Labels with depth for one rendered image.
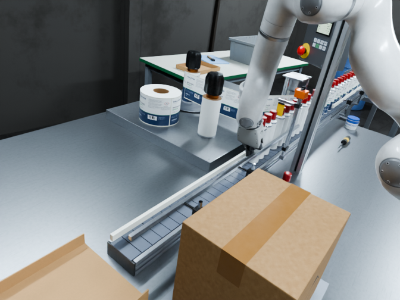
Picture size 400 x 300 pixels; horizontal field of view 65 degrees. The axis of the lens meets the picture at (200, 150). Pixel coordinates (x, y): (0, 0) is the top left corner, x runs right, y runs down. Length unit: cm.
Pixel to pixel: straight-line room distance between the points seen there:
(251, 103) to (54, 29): 260
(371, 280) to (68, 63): 309
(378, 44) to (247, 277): 54
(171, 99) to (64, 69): 211
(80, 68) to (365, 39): 305
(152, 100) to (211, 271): 100
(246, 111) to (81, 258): 64
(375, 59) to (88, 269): 84
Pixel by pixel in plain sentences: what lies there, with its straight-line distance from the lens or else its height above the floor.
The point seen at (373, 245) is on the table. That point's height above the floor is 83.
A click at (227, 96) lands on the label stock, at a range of 162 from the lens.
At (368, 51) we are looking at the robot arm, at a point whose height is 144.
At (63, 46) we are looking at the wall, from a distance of 341.
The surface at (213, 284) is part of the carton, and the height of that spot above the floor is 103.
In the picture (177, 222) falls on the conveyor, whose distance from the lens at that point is 97.
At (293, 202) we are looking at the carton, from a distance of 74.
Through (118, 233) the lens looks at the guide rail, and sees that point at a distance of 89.
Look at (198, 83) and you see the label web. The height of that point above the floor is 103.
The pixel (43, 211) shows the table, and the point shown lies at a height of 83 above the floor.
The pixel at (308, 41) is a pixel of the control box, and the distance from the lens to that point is 139.
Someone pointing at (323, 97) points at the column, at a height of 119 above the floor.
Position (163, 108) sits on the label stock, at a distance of 149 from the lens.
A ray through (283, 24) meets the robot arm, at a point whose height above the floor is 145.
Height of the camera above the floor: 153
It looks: 29 degrees down
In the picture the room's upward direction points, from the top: 8 degrees clockwise
